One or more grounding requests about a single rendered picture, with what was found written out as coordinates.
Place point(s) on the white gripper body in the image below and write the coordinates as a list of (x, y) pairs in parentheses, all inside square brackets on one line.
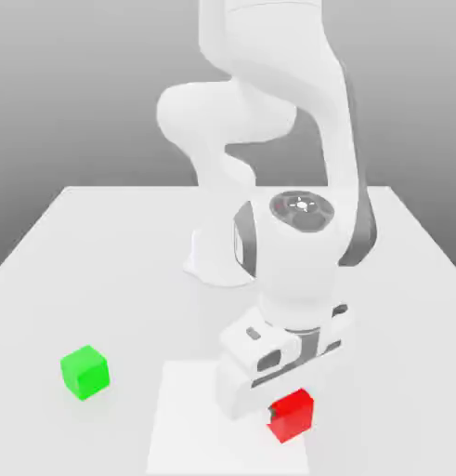
[(237, 394)]

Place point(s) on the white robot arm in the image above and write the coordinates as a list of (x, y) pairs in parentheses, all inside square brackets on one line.
[(272, 74)]

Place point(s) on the small red cube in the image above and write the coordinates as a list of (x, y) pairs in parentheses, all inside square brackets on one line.
[(292, 414)]

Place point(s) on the small green cube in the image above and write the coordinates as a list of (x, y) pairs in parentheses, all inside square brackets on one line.
[(84, 373)]

